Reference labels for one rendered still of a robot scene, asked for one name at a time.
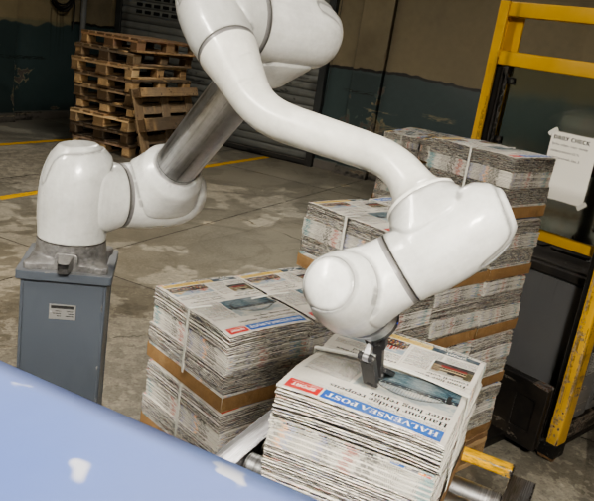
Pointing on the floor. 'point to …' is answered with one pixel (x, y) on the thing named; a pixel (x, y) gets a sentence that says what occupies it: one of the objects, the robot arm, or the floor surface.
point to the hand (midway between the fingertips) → (397, 334)
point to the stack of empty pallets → (113, 80)
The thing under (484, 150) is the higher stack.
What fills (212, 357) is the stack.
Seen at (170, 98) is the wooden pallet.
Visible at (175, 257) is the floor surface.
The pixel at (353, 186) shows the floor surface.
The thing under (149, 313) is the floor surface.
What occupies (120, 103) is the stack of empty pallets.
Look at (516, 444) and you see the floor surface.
